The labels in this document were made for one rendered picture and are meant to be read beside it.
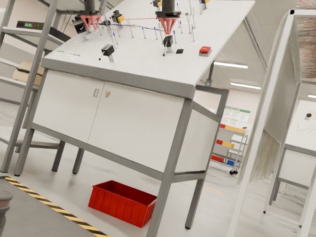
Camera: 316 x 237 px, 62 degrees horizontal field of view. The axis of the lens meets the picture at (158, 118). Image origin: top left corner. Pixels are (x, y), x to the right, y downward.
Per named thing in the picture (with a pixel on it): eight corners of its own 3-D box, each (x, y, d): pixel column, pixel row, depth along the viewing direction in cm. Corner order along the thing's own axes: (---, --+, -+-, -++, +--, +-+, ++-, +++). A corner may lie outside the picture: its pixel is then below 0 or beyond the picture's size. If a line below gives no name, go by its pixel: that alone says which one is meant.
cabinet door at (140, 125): (162, 173, 133) (184, 98, 134) (86, 143, 160) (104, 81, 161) (165, 172, 135) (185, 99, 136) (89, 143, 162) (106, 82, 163)
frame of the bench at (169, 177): (148, 254, 131) (192, 99, 133) (12, 175, 189) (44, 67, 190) (191, 228, 183) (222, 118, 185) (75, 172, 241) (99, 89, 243)
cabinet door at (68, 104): (86, 143, 161) (104, 81, 162) (32, 122, 187) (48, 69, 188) (89, 143, 162) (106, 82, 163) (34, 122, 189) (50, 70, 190)
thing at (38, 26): (42, 31, 194) (44, 22, 194) (14, 28, 211) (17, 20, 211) (75, 48, 222) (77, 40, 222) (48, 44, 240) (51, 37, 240)
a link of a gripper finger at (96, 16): (94, 28, 150) (92, 11, 146) (103, 29, 146) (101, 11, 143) (84, 29, 145) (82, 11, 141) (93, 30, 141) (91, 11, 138)
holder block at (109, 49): (99, 68, 160) (94, 54, 153) (112, 58, 167) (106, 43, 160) (105, 69, 158) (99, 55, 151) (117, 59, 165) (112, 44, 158)
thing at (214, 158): (237, 174, 637) (249, 131, 640) (233, 175, 594) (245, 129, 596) (200, 162, 686) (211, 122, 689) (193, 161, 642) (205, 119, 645)
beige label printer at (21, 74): (28, 83, 195) (36, 58, 196) (11, 78, 205) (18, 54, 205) (59, 93, 222) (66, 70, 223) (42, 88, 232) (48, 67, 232)
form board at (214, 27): (44, 59, 189) (43, 57, 188) (126, 1, 246) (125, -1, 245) (194, 87, 131) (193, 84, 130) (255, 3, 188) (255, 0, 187)
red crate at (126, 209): (141, 228, 159) (148, 206, 159) (86, 206, 169) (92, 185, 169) (154, 216, 187) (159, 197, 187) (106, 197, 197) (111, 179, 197)
